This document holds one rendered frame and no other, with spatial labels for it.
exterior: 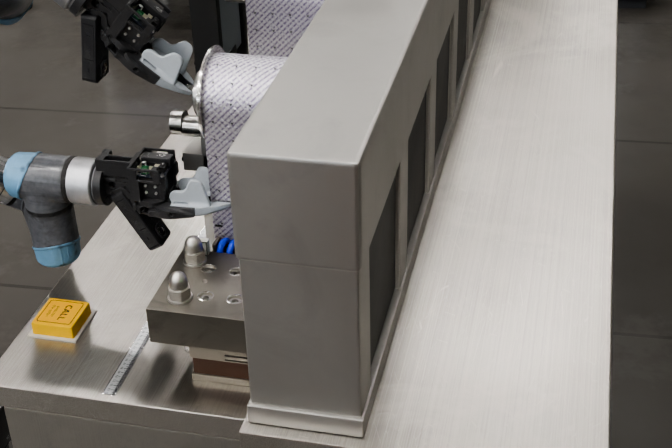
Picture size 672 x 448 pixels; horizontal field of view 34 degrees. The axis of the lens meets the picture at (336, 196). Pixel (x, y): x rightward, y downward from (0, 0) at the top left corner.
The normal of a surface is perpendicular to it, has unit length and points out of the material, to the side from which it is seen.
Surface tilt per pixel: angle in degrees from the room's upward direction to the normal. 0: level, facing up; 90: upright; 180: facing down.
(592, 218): 0
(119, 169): 90
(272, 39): 92
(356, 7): 0
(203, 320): 90
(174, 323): 90
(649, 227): 0
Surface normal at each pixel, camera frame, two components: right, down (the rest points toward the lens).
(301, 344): -0.22, 0.50
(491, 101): -0.03, -0.86
